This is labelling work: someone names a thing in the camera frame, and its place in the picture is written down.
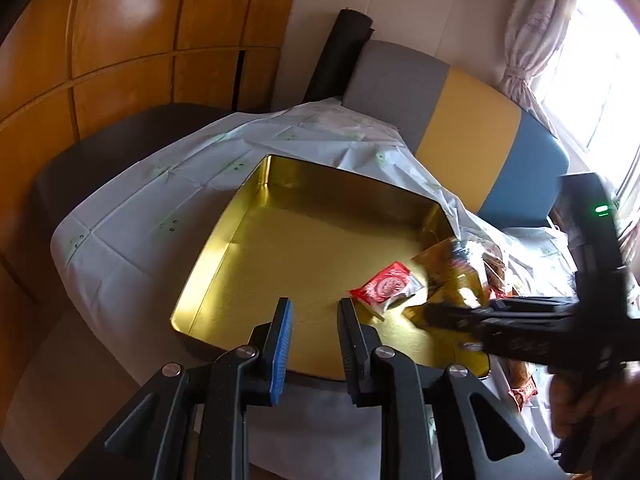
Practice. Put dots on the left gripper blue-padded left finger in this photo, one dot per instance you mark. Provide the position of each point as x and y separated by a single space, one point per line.
190 422

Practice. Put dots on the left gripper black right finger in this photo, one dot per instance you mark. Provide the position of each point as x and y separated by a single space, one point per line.
435 423

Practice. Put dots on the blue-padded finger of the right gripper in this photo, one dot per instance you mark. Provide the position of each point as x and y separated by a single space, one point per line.
450 317
533 304

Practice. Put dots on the clear brown pastry packet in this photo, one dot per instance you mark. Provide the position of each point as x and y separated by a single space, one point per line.
500 284

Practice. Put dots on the gold snack bag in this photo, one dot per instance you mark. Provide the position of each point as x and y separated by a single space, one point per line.
456 277

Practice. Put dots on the small red white snack packet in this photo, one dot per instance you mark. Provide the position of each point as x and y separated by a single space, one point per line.
395 283

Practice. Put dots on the red patterned snack packet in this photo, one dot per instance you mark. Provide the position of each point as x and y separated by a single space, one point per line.
522 385

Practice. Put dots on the person's right hand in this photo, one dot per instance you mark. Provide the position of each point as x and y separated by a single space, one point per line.
598 428

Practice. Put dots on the grey yellow blue chair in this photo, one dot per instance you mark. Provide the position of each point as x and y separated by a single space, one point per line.
497 158

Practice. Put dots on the white cloud-print tablecloth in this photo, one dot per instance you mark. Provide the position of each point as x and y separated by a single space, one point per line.
125 253

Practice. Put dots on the gold tin box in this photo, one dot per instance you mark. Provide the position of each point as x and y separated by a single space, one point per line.
307 232

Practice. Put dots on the window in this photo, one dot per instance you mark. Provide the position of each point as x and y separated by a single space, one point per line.
590 88

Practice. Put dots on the floral curtain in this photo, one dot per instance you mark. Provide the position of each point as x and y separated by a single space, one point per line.
534 31

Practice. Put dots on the black rolled mat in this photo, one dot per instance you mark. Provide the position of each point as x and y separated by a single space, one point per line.
336 64

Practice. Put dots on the wooden wardrobe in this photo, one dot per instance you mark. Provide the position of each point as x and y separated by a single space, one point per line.
72 67

